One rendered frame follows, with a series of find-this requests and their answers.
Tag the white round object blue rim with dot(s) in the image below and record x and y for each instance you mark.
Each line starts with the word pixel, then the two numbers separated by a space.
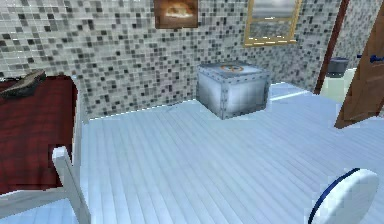
pixel 345 198

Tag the dark grey bin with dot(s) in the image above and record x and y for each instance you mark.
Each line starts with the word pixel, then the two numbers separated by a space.
pixel 337 66

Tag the dark grey laptop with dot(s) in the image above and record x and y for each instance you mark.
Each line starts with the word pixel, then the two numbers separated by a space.
pixel 23 85

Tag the brown wooden room door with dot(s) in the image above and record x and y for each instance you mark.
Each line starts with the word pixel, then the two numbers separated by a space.
pixel 365 80

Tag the brown framed picture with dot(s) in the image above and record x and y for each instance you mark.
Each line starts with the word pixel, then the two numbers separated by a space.
pixel 176 13

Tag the grey metal box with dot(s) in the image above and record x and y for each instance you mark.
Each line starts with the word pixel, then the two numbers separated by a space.
pixel 233 91

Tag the white bed with red cover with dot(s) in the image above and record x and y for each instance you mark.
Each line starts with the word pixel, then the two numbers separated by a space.
pixel 30 133

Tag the gold framed picture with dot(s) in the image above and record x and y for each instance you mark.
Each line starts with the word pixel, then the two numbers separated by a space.
pixel 271 21

